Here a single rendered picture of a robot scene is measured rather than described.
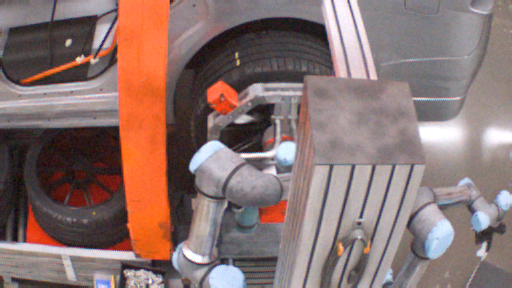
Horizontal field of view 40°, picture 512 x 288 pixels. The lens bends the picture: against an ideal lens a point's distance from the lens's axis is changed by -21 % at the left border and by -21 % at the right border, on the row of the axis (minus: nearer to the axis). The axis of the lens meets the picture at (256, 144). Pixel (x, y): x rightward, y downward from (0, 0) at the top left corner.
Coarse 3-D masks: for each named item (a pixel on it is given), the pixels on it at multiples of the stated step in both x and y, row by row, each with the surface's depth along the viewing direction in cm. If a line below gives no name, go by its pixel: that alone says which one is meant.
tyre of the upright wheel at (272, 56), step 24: (240, 48) 323; (264, 48) 319; (288, 48) 319; (312, 48) 324; (216, 72) 322; (240, 72) 314; (264, 72) 313; (288, 72) 313; (312, 72) 315; (192, 96) 337; (192, 120) 331
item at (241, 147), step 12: (252, 108) 330; (264, 108) 335; (264, 120) 339; (228, 132) 355; (240, 132) 361; (252, 132) 365; (264, 132) 341; (228, 144) 350; (240, 144) 343; (252, 144) 360
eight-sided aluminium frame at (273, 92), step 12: (264, 84) 313; (276, 84) 313; (288, 84) 314; (300, 84) 314; (240, 96) 315; (252, 96) 310; (264, 96) 310; (276, 96) 310; (288, 96) 311; (300, 96) 311; (240, 108) 313; (216, 120) 318; (228, 120) 317; (216, 132) 321
